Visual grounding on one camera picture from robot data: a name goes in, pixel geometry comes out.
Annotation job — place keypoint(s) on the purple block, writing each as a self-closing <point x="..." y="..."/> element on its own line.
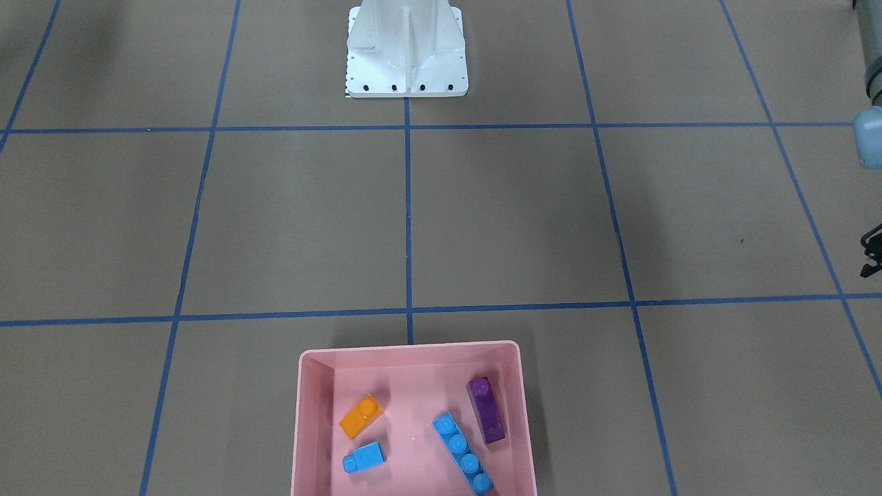
<point x="486" y="409"/>

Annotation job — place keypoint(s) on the long blue studded block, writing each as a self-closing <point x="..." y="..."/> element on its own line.
<point x="458" y="447"/>

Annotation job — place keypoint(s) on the orange block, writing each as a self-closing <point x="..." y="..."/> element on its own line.
<point x="361" y="416"/>

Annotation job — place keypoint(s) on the small blue block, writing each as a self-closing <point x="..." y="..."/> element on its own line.
<point x="364" y="458"/>

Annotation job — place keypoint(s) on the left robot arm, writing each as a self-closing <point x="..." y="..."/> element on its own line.
<point x="867" y="123"/>

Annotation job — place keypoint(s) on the pink plastic box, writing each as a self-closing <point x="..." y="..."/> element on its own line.
<point x="414" y="384"/>

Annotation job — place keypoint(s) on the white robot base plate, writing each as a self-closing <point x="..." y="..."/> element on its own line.
<point x="406" y="49"/>

